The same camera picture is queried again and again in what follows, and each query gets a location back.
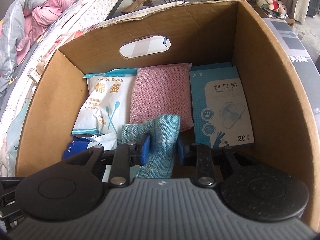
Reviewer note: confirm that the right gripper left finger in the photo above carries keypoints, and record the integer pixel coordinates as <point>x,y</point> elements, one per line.
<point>125,156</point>

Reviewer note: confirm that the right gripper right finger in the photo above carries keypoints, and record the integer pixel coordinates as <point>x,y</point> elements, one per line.
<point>199,156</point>

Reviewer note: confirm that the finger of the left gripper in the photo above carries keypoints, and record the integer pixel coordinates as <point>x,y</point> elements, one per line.
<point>10,210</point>

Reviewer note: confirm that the blue plastic bag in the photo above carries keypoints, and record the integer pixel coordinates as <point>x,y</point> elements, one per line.
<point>79,144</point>

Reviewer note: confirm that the teal woven cloth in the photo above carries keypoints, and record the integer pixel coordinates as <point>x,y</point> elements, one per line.
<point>163,132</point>

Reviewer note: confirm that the blue bandage box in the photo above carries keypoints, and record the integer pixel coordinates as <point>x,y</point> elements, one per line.
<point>220,111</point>

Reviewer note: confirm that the white cotton swab bag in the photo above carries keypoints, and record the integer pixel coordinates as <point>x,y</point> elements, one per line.
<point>107,107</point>

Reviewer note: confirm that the pink mesh sponge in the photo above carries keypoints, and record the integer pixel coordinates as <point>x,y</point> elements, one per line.
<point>160,90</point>

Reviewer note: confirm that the white plastic bag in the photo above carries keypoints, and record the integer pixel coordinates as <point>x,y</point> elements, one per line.
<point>10,143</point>

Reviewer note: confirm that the large brown cardboard box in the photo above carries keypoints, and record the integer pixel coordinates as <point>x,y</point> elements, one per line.
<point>284,126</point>

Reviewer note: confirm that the small beige carton box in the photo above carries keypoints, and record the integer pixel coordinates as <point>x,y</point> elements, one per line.
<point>35,73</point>

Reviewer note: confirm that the pink wet wipes pack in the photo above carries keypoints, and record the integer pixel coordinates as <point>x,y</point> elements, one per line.
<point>61,40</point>

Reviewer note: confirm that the grey printed appliance box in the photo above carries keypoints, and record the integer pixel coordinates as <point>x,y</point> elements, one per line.
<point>300,59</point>

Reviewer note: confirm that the small wooden stool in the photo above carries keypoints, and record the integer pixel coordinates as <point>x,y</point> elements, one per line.
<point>138,4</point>

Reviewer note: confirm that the box with plush doll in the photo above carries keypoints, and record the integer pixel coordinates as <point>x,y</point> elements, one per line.
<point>274,9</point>

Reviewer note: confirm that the pink grey floral quilt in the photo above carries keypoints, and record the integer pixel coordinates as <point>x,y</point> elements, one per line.
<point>24,22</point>

